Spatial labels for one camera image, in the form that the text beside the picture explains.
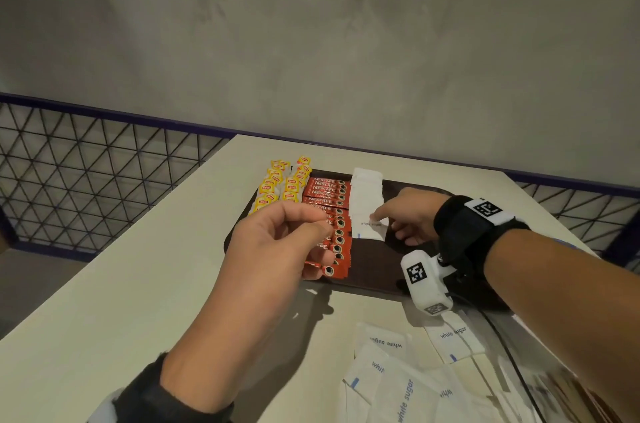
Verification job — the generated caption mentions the person's right forearm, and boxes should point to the person's right forearm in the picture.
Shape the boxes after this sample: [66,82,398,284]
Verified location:
[483,228,640,423]

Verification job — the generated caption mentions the row of red Nescafe sachets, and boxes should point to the row of red Nescafe sachets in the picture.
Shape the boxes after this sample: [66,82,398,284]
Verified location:
[301,176,353,281]

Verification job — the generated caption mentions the person's right hand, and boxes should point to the person's right hand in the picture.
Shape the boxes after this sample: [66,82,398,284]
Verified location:
[369,187,452,248]

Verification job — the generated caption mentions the row of white sugar packets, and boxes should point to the row of white sugar packets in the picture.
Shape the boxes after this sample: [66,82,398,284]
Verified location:
[348,167,386,221]

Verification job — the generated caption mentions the black right wrist strap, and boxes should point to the black right wrist strap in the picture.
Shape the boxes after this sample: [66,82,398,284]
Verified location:
[433,195,531,278]

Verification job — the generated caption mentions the brown plastic tray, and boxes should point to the brown plastic tray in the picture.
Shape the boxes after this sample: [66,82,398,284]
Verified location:
[223,169,511,311]

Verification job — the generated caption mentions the white sugar packet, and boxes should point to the white sugar packet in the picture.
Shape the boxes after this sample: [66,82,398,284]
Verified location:
[353,215,390,242]

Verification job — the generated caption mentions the pile of white sugar sachets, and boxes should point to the pile of white sugar sachets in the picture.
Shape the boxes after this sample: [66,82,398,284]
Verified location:
[337,310,546,423]

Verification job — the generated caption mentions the person's left hand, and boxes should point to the person's left hand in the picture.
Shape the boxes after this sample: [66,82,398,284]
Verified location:
[159,201,337,414]

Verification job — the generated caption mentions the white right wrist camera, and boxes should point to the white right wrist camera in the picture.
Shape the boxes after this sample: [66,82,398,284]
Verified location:
[399,250,459,317]

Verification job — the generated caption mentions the black wrist strap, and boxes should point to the black wrist strap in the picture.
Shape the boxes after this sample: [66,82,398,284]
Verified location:
[433,195,531,278]
[87,352,236,423]

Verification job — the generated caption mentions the black left wrist strap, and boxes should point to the black left wrist strap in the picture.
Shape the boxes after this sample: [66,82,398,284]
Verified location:
[87,352,236,423]

